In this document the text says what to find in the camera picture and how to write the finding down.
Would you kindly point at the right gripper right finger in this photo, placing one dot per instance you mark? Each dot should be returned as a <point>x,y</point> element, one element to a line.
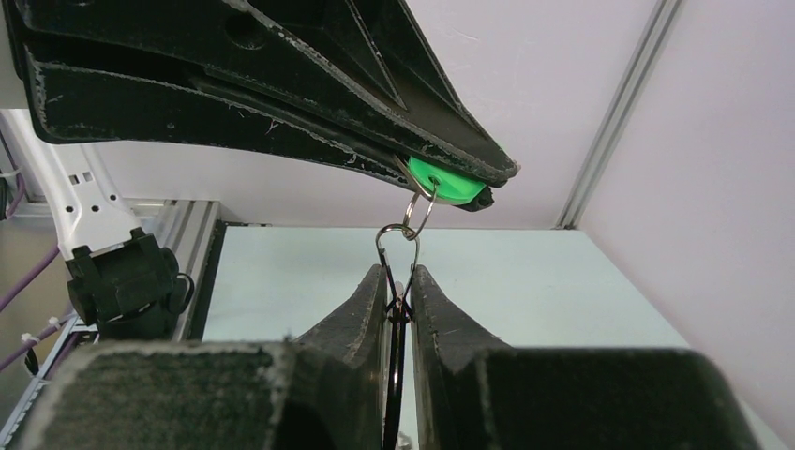
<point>475,391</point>

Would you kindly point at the large silver keyring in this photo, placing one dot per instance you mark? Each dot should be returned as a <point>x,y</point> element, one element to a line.
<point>399,317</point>

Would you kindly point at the left aluminium corner post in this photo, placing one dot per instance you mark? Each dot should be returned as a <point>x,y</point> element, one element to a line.
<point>637,72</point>

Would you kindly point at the green tag key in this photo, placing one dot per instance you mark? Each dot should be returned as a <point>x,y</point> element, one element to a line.
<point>431,186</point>

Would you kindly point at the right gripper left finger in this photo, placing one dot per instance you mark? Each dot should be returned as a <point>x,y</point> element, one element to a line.
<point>323,390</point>

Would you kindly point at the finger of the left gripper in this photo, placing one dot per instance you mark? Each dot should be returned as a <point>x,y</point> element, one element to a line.
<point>74,104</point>
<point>364,66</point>

